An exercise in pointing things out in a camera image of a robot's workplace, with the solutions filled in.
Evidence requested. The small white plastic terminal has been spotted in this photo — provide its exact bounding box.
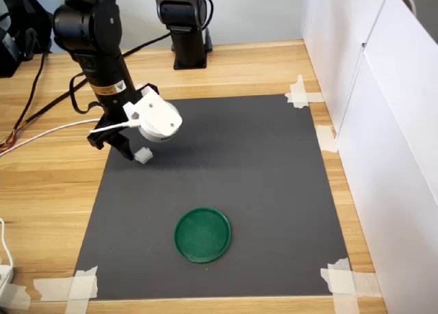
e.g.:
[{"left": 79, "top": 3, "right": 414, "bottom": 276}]
[{"left": 133, "top": 146, "right": 154, "bottom": 165}]

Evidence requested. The round green lid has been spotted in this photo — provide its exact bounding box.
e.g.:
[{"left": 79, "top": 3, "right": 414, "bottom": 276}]
[{"left": 174, "top": 207, "right": 233, "bottom": 264}]

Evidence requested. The dark grey mat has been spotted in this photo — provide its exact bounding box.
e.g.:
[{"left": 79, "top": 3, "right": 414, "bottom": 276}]
[{"left": 73, "top": 94, "right": 352, "bottom": 300}]

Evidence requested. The black bag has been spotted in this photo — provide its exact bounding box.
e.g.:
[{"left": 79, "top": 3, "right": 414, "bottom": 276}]
[{"left": 0, "top": 0, "right": 57, "bottom": 78}]

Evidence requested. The white masking tape piece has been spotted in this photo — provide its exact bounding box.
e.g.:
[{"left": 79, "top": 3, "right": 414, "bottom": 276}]
[
  {"left": 33, "top": 265, "right": 99, "bottom": 314},
  {"left": 285, "top": 74, "right": 324, "bottom": 109},
  {"left": 320, "top": 257, "right": 383, "bottom": 314},
  {"left": 0, "top": 282, "right": 31, "bottom": 311},
  {"left": 314, "top": 125, "right": 339, "bottom": 153}
]

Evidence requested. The white power adapter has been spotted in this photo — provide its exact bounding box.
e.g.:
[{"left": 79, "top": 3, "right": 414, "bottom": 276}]
[{"left": 0, "top": 264, "right": 15, "bottom": 295}]

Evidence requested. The white partition panel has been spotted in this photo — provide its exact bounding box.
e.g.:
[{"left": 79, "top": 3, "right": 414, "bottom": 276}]
[
  {"left": 300, "top": 0, "right": 391, "bottom": 134},
  {"left": 336, "top": 0, "right": 438, "bottom": 314}
]

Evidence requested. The white camera cable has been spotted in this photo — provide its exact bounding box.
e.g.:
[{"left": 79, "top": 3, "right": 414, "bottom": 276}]
[{"left": 0, "top": 118, "right": 140, "bottom": 157}]

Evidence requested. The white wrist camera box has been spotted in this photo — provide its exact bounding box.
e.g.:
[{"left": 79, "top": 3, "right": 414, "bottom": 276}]
[{"left": 122, "top": 84, "right": 183, "bottom": 144}]

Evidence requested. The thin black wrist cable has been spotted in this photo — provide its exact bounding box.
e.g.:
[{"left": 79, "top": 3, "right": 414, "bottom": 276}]
[{"left": 69, "top": 73, "right": 103, "bottom": 116}]

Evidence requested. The thin white cable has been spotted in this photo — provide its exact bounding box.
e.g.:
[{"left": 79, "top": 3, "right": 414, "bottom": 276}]
[{"left": 0, "top": 218, "right": 14, "bottom": 267}]

